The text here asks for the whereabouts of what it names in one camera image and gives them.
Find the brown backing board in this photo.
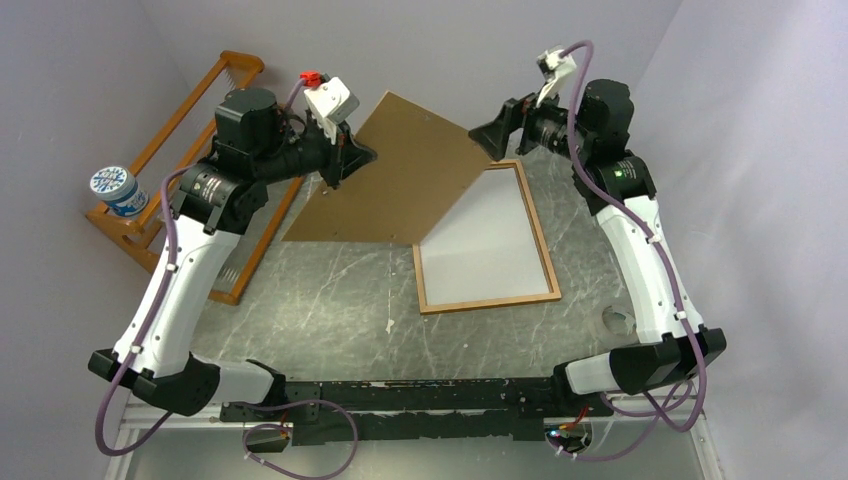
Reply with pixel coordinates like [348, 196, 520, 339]
[283, 92, 491, 244]

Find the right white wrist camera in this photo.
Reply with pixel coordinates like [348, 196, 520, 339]
[536, 46, 577, 107]

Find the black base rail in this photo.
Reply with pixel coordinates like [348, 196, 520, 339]
[220, 377, 613, 446]

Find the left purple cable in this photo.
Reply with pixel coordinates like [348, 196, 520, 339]
[95, 78, 362, 480]

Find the aluminium extrusion rail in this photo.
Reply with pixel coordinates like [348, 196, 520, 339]
[104, 397, 723, 480]

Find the blue white round tin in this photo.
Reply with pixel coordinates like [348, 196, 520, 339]
[89, 166, 150, 218]

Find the orange wooden shelf rack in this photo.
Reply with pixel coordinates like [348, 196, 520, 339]
[86, 51, 316, 305]

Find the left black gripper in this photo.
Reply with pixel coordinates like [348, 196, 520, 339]
[253, 115, 378, 190]

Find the wooden picture frame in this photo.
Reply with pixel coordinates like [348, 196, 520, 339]
[411, 158, 563, 316]

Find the clear tape roll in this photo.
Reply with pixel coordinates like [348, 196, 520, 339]
[589, 305, 638, 349]

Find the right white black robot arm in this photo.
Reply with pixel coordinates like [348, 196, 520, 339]
[549, 79, 727, 415]

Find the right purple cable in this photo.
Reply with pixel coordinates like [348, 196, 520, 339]
[553, 39, 709, 463]

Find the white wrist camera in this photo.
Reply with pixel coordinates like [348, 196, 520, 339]
[536, 46, 577, 107]
[299, 71, 360, 145]

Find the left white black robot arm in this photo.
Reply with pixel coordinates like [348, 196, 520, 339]
[88, 79, 377, 420]

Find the purple cable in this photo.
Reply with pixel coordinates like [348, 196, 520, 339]
[553, 39, 709, 463]
[95, 78, 362, 480]

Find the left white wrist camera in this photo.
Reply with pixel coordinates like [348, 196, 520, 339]
[299, 71, 360, 145]

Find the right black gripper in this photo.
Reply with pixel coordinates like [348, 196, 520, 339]
[468, 78, 593, 163]

